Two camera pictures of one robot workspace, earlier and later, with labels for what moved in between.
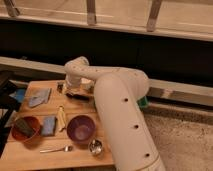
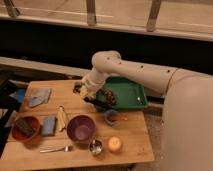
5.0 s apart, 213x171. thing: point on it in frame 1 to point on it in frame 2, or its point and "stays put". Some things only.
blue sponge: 49,125 stays put
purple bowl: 81,129 stays put
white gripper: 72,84 to 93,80
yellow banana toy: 61,118 stays put
